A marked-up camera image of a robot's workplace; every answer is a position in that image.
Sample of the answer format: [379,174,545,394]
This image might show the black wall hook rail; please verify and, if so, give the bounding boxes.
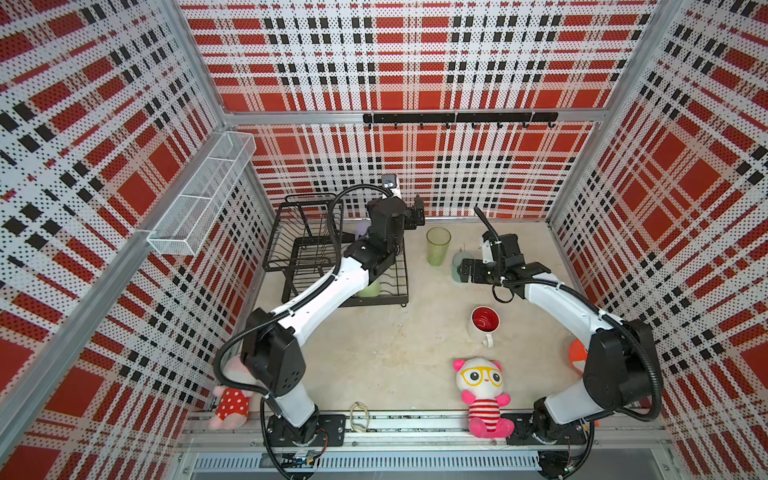
[362,111,559,126]

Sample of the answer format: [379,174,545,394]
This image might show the white mesh wall shelf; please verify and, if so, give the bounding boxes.
[148,131,255,256]

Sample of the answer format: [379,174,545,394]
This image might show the tall green transparent cup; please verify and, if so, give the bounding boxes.
[426,227,452,267]

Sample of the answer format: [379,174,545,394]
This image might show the orange fish plush toy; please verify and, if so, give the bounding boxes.
[568,339,588,374]

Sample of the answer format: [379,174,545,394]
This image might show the red and white mug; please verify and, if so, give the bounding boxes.
[466,306,500,348]

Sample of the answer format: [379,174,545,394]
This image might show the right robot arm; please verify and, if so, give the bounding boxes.
[456,229,663,444]

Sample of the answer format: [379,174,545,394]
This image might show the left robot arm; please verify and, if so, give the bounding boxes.
[213,187,426,445]

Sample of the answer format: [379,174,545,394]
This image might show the beige rubber band loop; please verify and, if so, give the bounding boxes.
[348,401,371,433]

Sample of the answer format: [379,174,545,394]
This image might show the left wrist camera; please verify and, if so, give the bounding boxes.
[382,174,402,198]

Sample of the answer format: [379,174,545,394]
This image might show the pink pig plush toy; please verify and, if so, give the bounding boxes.
[207,357,257,430]

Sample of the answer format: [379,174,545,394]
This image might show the black wire dish rack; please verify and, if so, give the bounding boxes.
[263,193,409,307]

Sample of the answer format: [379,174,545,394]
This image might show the lilac plastic cup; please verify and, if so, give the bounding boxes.
[355,219,371,240]

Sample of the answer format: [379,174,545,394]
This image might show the white pink panda plush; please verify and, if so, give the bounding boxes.
[452,357,515,439]

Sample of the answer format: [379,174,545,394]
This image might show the teal translucent cup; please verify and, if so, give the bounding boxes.
[451,250,473,283]

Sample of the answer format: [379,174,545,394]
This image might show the light green ceramic mug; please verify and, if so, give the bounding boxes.
[356,280,381,298]

